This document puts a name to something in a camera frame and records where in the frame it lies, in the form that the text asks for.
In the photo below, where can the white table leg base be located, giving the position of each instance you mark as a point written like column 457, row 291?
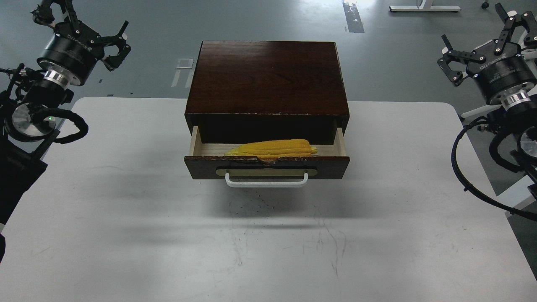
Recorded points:
column 424, row 6

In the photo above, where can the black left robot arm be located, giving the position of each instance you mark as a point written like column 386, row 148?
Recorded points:
column 31, row 115

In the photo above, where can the grey floor tape strip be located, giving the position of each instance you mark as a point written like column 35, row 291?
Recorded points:
column 352, row 16

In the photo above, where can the dark wooden drawer cabinet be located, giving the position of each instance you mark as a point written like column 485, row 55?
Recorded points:
column 248, row 91

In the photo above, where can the wooden drawer with white handle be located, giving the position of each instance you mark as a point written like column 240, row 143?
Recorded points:
column 206, row 161

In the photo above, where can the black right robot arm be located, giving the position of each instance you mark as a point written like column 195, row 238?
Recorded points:
column 514, row 123

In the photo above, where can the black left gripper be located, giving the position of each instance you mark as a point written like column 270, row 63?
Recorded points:
column 69, row 56

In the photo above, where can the yellow corn cob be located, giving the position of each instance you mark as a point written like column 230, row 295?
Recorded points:
column 273, row 149

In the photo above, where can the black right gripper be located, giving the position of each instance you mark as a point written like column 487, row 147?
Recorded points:
column 499, row 75

